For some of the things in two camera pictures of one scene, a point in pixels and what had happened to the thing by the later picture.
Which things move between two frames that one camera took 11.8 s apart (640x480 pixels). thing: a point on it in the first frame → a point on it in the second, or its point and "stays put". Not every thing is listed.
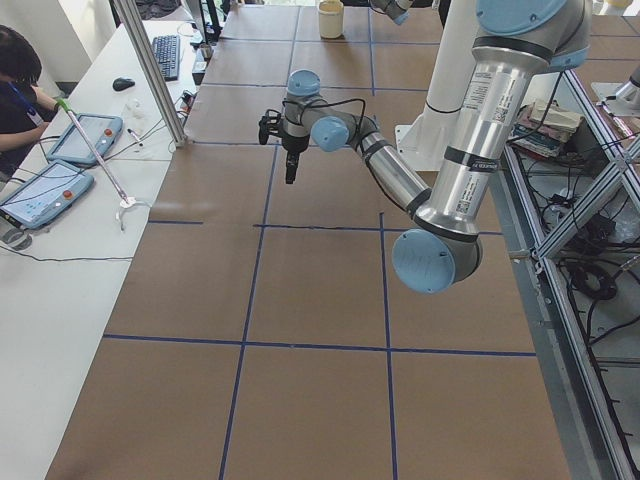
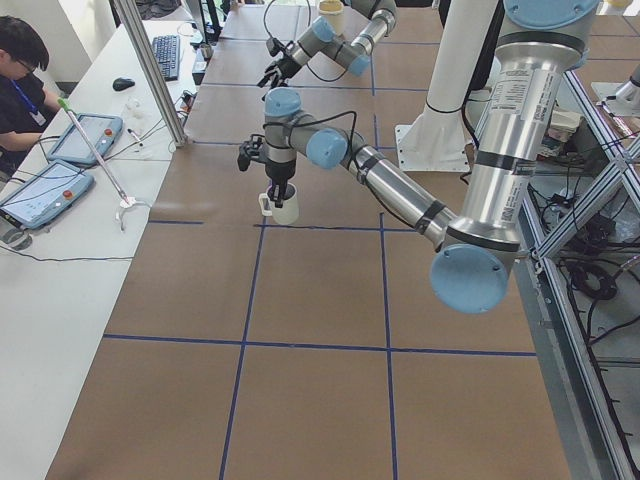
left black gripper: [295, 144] → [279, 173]
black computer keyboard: [167, 52] stays put
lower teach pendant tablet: [47, 196] stays put
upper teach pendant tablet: [101, 132] stays put
